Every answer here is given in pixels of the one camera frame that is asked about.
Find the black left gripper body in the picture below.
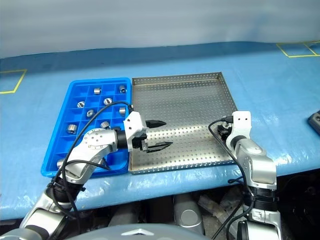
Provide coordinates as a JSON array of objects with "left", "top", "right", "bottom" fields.
[{"left": 130, "top": 131, "right": 149, "bottom": 152}]

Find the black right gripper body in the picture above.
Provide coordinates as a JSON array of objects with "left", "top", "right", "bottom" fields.
[{"left": 216, "top": 121, "right": 233, "bottom": 141}]

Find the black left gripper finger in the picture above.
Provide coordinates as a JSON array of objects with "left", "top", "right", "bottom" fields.
[
  {"left": 143, "top": 141, "right": 174, "bottom": 154},
  {"left": 145, "top": 119, "right": 167, "bottom": 129}
]

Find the blue compartment tray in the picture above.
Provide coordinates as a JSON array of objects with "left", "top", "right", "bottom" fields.
[{"left": 40, "top": 77, "right": 133, "bottom": 178}]

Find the perforated steel tray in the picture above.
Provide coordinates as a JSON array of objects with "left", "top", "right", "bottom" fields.
[{"left": 128, "top": 71, "right": 238, "bottom": 175}]

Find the grey rounded metal housing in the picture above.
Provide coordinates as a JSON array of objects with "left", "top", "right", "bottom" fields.
[
  {"left": 172, "top": 194, "right": 205, "bottom": 235},
  {"left": 108, "top": 209, "right": 141, "bottom": 227}
]

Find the grey robot torso cover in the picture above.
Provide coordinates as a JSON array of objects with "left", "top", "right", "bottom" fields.
[{"left": 63, "top": 221, "right": 208, "bottom": 240}]

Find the dark grey device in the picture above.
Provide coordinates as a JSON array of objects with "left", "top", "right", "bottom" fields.
[{"left": 307, "top": 109, "right": 320, "bottom": 137}]

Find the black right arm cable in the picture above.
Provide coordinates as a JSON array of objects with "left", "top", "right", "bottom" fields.
[{"left": 208, "top": 116, "right": 253, "bottom": 240}]

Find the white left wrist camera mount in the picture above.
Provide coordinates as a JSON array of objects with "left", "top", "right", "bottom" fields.
[{"left": 122, "top": 111, "right": 148, "bottom": 152}]

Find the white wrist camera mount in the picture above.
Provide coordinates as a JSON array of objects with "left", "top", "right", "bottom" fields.
[
  {"left": 228, "top": 110, "right": 252, "bottom": 140},
  {"left": 122, "top": 111, "right": 148, "bottom": 152}
]

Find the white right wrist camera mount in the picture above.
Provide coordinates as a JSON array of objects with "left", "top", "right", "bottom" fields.
[{"left": 228, "top": 110, "right": 252, "bottom": 140}]

